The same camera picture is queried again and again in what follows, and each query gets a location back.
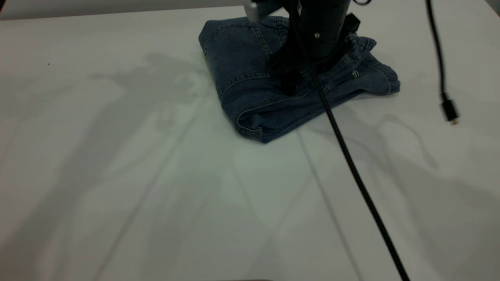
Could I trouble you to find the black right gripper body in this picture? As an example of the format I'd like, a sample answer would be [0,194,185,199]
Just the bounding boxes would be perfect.
[291,0,361,65]

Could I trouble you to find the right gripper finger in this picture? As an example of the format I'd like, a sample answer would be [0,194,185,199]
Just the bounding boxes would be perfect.
[268,43,313,97]

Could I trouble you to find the blue denim kids pants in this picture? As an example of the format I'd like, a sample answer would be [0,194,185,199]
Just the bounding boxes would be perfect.
[198,16,401,144]

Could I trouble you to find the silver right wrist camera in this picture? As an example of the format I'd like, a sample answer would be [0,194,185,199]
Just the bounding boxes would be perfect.
[243,0,291,23]

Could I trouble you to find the black cable with usb plug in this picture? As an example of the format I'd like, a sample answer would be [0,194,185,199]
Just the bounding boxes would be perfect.
[426,0,460,126]

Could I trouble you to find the thick black braided cable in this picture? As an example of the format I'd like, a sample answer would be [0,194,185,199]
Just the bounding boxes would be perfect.
[288,0,411,281]

